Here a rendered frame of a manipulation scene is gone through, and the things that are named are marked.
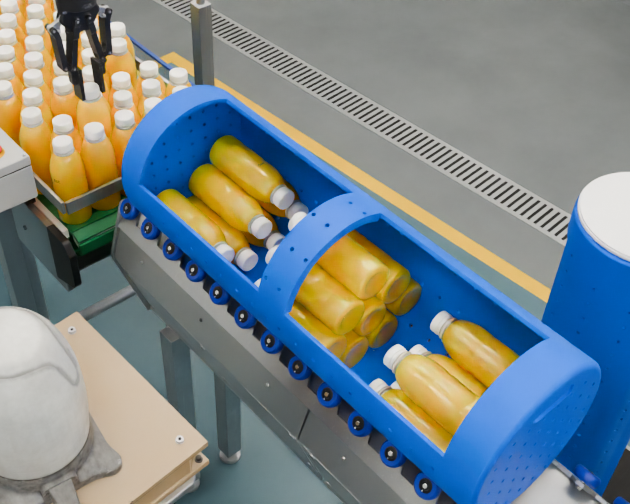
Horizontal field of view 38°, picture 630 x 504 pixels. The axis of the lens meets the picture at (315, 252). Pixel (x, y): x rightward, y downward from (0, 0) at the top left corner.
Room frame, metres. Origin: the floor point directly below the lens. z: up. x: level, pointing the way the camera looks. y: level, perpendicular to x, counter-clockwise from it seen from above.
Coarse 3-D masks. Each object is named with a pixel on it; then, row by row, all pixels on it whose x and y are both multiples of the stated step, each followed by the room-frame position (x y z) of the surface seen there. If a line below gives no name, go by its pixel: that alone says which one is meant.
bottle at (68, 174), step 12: (60, 156) 1.38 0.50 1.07; (72, 156) 1.39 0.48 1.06; (60, 168) 1.37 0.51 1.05; (72, 168) 1.38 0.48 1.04; (84, 168) 1.40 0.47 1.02; (60, 180) 1.37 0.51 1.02; (72, 180) 1.37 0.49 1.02; (84, 180) 1.39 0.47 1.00; (60, 192) 1.37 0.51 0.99; (72, 192) 1.37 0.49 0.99; (84, 192) 1.39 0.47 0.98; (60, 216) 1.38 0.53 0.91; (72, 216) 1.37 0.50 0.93; (84, 216) 1.38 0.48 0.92
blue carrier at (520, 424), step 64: (192, 128) 1.40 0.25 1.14; (256, 128) 1.44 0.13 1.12; (128, 192) 1.28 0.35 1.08; (320, 192) 1.30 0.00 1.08; (192, 256) 1.14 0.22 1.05; (320, 256) 1.01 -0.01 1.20; (448, 256) 1.02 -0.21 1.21; (512, 320) 0.97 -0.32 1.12; (512, 384) 0.76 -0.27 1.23; (576, 384) 0.79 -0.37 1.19; (448, 448) 0.71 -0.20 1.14; (512, 448) 0.71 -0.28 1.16
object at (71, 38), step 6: (78, 24) 1.50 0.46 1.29; (66, 30) 1.51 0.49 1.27; (78, 30) 1.50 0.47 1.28; (66, 36) 1.51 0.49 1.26; (72, 36) 1.49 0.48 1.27; (78, 36) 1.50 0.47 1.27; (66, 42) 1.51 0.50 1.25; (72, 42) 1.49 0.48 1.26; (66, 48) 1.50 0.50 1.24; (72, 48) 1.49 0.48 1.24; (66, 54) 1.50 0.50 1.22; (72, 54) 1.49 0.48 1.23; (72, 60) 1.49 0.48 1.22; (72, 66) 1.49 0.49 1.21
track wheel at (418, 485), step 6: (420, 474) 0.78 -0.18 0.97; (414, 480) 0.77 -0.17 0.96; (420, 480) 0.77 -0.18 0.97; (426, 480) 0.77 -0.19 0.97; (414, 486) 0.76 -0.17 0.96; (420, 486) 0.76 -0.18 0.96; (426, 486) 0.76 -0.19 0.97; (432, 486) 0.76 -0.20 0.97; (438, 486) 0.75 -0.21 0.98; (420, 492) 0.76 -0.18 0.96; (426, 492) 0.75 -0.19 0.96; (432, 492) 0.75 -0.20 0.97; (438, 492) 0.75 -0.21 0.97; (426, 498) 0.75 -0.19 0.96; (432, 498) 0.74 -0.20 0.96
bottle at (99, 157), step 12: (84, 144) 1.44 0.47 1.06; (96, 144) 1.43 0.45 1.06; (108, 144) 1.45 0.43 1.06; (84, 156) 1.42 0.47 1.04; (96, 156) 1.42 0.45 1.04; (108, 156) 1.43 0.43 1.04; (96, 168) 1.42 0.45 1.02; (108, 168) 1.43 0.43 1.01; (96, 180) 1.42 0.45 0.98; (108, 180) 1.42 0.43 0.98; (120, 192) 1.46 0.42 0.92; (96, 204) 1.42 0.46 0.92; (108, 204) 1.42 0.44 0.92
